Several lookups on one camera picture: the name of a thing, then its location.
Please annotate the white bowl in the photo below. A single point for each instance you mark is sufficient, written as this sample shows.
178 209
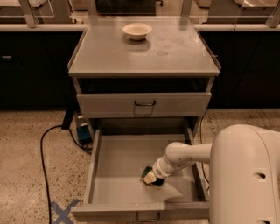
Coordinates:
137 31

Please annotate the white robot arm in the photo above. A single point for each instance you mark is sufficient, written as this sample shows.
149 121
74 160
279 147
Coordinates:
244 168

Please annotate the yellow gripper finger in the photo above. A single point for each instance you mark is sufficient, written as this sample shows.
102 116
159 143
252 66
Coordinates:
149 178

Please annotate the closed grey top drawer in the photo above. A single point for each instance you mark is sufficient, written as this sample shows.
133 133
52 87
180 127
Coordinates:
122 105

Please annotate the dark counter with cabinets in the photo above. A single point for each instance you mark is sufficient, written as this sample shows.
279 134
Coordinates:
35 74

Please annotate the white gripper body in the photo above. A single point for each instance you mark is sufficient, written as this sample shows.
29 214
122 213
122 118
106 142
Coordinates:
159 171

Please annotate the open grey middle drawer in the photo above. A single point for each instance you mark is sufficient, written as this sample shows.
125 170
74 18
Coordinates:
115 192

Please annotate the blue power box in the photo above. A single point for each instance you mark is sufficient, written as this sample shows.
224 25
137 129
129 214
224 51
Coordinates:
82 130

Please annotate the green and yellow sponge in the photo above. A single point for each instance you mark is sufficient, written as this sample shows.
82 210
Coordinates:
157 184

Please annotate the grey drawer cabinet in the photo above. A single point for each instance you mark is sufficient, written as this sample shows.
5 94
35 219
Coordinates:
173 58

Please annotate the black drawer handle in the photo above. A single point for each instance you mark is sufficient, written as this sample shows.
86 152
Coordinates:
148 216
148 104

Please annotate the black middle drawer handle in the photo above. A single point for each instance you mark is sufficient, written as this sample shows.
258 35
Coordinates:
148 216

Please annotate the blue tape cross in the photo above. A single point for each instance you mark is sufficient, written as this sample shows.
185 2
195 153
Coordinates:
63 214

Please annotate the black top drawer handle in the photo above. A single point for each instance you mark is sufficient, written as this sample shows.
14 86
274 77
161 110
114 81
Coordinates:
148 104

